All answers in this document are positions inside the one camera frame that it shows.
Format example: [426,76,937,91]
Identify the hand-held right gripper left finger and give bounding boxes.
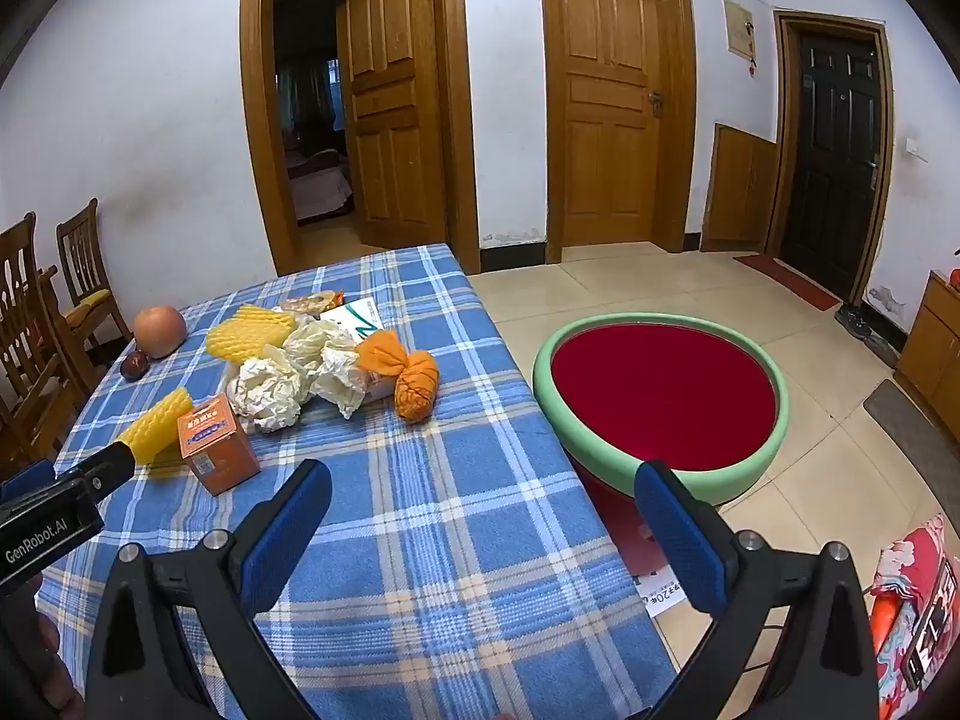
[86,459,333,720]

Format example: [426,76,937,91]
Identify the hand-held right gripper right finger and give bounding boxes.
[635,460,878,720]

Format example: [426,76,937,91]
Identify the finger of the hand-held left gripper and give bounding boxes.
[56,441,137,500]
[0,459,58,500]

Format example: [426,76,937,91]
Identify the small yellow foam net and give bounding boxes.
[120,388,194,464]

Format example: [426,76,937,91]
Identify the orange cardboard box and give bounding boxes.
[177,393,261,497]

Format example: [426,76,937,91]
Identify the cream paper ball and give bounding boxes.
[226,355,312,434]

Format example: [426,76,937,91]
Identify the red bucket with green rim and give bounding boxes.
[532,313,790,505]

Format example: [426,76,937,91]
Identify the large yellow foam net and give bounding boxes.
[206,304,297,361]

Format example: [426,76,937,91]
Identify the orange foam net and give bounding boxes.
[394,351,440,421]

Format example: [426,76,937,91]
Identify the orange paper piece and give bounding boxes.
[354,331,412,376]

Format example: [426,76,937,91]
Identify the white medicine box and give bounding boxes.
[319,300,387,335]

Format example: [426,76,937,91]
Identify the orange snack wrapper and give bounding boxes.
[279,291,344,314]

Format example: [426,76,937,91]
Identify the person's left hand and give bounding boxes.
[0,592,85,720]

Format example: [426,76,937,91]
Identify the printed cardboard sheet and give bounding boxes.
[581,476,710,620]

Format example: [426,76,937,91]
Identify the wooden dining chair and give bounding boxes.
[0,212,106,470]

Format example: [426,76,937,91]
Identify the large pale red apple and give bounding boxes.
[133,305,187,358]

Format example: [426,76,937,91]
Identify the blue plaid tablecloth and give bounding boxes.
[34,244,680,720]

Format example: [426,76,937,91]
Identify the wooden chair with yellow cushion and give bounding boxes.
[56,199,132,361]

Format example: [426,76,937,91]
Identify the red floral cloth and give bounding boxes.
[870,514,960,720]

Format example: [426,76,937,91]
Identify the grey floor mat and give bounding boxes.
[862,379,960,496]

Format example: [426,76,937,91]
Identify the red doormat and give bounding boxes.
[733,253,842,312]

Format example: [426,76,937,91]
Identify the wooden side cabinet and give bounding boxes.
[895,270,960,413]

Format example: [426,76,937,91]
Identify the bed with pink cover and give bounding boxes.
[285,148,353,224]

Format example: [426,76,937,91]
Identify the black entrance door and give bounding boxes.
[784,24,880,301]

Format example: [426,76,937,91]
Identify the wooden panel door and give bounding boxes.
[335,0,449,248]
[559,0,661,248]

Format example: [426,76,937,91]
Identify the low wooden wall cabinet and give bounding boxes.
[701,122,779,254]

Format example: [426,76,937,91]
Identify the wooden door frame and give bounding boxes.
[240,0,481,276]
[538,0,698,265]

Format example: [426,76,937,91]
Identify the brown entrance door frame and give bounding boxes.
[765,10,895,308]

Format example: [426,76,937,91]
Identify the cream wall box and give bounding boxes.
[722,0,758,61]

